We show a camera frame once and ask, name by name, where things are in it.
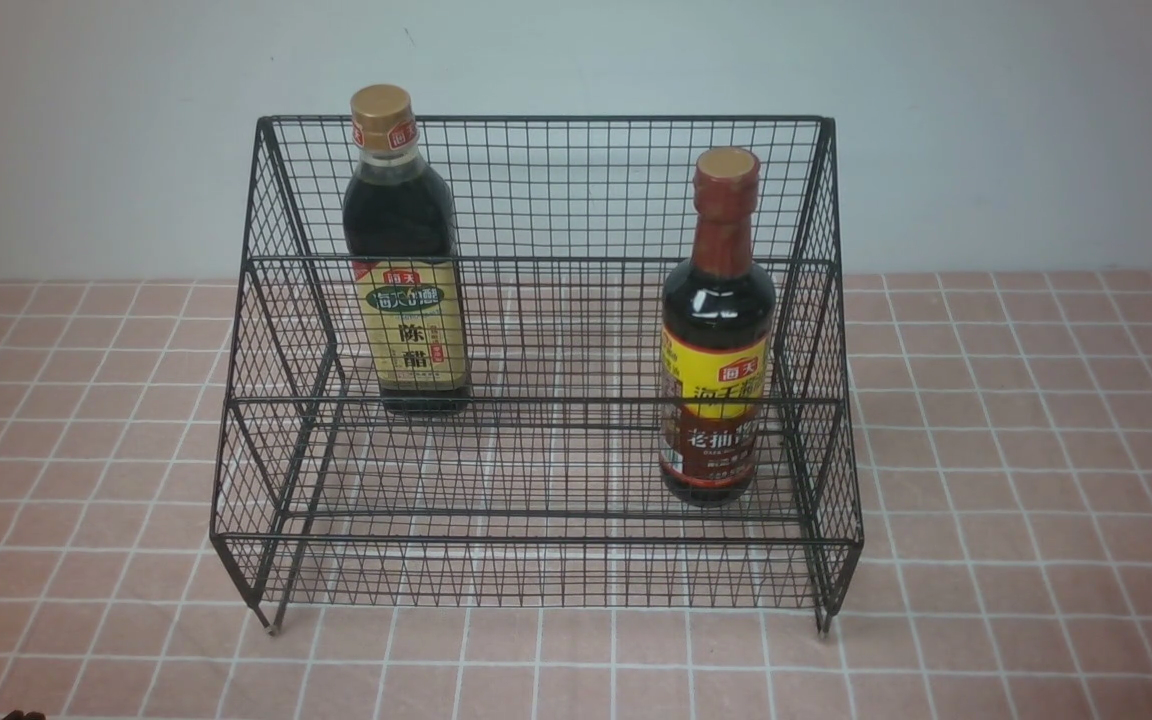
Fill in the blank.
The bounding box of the soy sauce bottle red cap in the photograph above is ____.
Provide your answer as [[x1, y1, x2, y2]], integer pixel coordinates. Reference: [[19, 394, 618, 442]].
[[659, 147, 776, 509]]

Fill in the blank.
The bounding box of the black wire mesh shelf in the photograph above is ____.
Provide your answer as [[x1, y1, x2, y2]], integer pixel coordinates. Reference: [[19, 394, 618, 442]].
[[209, 115, 864, 634]]

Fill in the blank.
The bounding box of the vinegar bottle gold cap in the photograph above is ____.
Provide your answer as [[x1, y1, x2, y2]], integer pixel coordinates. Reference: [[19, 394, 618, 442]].
[[340, 85, 471, 416]]

